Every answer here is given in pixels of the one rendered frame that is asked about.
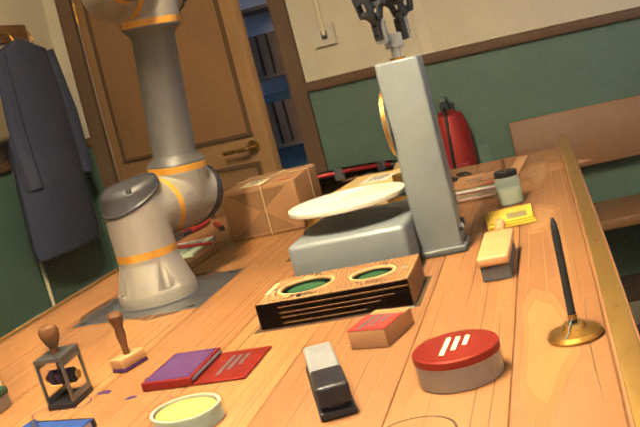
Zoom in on cream round tin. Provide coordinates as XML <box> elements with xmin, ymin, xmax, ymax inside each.
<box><xmin>148</xmin><ymin>391</ymin><xmax>227</xmax><ymax>427</ymax></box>

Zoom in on brass pen stand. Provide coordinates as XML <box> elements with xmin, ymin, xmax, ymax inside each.
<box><xmin>546</xmin><ymin>318</ymin><xmax>607</xmax><ymax>348</ymax></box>

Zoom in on cream round scale pan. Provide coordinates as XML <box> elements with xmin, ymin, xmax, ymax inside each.
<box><xmin>286</xmin><ymin>181</ymin><xmax>407</xmax><ymax>221</ymax></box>

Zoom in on grey hanging coat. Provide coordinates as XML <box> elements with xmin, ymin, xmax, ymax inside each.
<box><xmin>0</xmin><ymin>38</ymin><xmax>100</xmax><ymax>264</ymax></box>

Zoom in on red fire extinguisher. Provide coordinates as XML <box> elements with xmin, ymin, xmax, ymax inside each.
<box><xmin>436</xmin><ymin>96</ymin><xmax>481</xmax><ymax>171</ymax></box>

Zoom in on flat brown parcel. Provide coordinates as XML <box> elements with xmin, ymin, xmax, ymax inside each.
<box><xmin>449</xmin><ymin>154</ymin><xmax>530</xmax><ymax>203</ymax></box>

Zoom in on striped envelope stack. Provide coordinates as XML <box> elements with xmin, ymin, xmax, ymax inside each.
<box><xmin>174</xmin><ymin>233</ymin><xmax>217</xmax><ymax>250</ymax></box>

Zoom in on cream glue jar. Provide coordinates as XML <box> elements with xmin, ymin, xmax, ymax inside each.
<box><xmin>493</xmin><ymin>166</ymin><xmax>525</xmax><ymax>208</ymax></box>

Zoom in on wooden hand stamp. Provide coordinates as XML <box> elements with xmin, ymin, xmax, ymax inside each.
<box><xmin>106</xmin><ymin>309</ymin><xmax>149</xmax><ymax>375</ymax></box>

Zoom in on cream topped grey blotter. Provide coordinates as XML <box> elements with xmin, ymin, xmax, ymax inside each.
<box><xmin>475</xmin><ymin>227</ymin><xmax>520</xmax><ymax>283</ymax></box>

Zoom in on blue shelf unit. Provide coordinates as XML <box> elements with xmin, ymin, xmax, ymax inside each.
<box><xmin>238</xmin><ymin>0</ymin><xmax>307</xmax><ymax>149</ymax></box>

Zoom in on large tied cardboard parcel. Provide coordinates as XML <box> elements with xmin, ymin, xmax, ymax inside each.
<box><xmin>218</xmin><ymin>162</ymin><xmax>323</xmax><ymax>242</ymax></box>

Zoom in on brass rimmed scale dial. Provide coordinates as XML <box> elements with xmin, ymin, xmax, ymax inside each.
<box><xmin>376</xmin><ymin>90</ymin><xmax>400</xmax><ymax>157</ymax></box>

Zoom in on red handled scissors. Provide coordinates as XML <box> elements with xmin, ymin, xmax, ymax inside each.
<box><xmin>178</xmin><ymin>216</ymin><xmax>227</xmax><ymax>239</ymax></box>

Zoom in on brown wooden bench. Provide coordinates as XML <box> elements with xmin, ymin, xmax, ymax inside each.
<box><xmin>508</xmin><ymin>94</ymin><xmax>640</xmax><ymax>232</ymax></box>

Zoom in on red open ink pad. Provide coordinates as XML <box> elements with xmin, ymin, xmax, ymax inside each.
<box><xmin>140</xmin><ymin>344</ymin><xmax>273</xmax><ymax>394</ymax></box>

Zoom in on silver zero cap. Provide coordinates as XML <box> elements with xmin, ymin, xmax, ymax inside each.
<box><xmin>384</xmin><ymin>31</ymin><xmax>406</xmax><ymax>61</ymax></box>

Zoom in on small labelled cardboard parcel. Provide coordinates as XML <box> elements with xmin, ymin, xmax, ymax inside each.
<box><xmin>338</xmin><ymin>169</ymin><xmax>403</xmax><ymax>194</ymax></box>

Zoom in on red and black hoop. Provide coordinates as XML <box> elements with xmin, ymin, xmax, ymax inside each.
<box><xmin>316</xmin><ymin>160</ymin><xmax>400</xmax><ymax>183</ymax></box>

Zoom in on brass door handle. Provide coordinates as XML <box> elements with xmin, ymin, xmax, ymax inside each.
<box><xmin>221</xmin><ymin>140</ymin><xmax>261</xmax><ymax>159</ymax></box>

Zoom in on red lidded round tin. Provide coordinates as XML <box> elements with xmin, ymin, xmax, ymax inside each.
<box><xmin>410</xmin><ymin>328</ymin><xmax>506</xmax><ymax>395</ymax></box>

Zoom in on grey parcel scale body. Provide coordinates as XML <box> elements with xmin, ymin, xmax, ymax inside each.
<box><xmin>287</xmin><ymin>53</ymin><xmax>472</xmax><ymax>277</ymax></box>

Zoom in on metal frame date stamp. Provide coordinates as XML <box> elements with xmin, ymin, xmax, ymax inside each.
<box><xmin>32</xmin><ymin>322</ymin><xmax>95</xmax><ymax>411</ymax></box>

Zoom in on red topped cardboard box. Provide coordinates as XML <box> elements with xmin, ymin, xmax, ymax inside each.
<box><xmin>346</xmin><ymin>307</ymin><xmax>416</xmax><ymax>351</ymax></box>

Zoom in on blue book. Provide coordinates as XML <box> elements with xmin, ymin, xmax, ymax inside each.
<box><xmin>33</xmin><ymin>416</ymin><xmax>97</xmax><ymax>427</ymax></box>

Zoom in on black pen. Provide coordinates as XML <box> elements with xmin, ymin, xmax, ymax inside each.
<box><xmin>549</xmin><ymin>217</ymin><xmax>579</xmax><ymax>324</ymax></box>

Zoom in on wooden side rest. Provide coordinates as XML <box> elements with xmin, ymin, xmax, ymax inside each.
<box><xmin>254</xmin><ymin>252</ymin><xmax>427</xmax><ymax>333</ymax></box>

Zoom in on brown wooden door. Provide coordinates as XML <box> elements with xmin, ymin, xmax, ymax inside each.
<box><xmin>43</xmin><ymin>0</ymin><xmax>284</xmax><ymax>189</ymax></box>

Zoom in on grey and black stapler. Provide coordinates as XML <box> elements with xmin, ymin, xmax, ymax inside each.
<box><xmin>301</xmin><ymin>341</ymin><xmax>360</xmax><ymax>424</ymax></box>

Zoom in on wooden coat rack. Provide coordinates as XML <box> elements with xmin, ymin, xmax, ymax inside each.
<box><xmin>0</xmin><ymin>24</ymin><xmax>33</xmax><ymax>46</ymax></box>

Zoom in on yellow label pad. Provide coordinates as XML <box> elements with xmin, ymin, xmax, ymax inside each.
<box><xmin>484</xmin><ymin>202</ymin><xmax>539</xmax><ymax>234</ymax></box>

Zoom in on brass counter rail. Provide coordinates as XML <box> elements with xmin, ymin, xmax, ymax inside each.
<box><xmin>556</xmin><ymin>135</ymin><xmax>640</xmax><ymax>427</ymax></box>

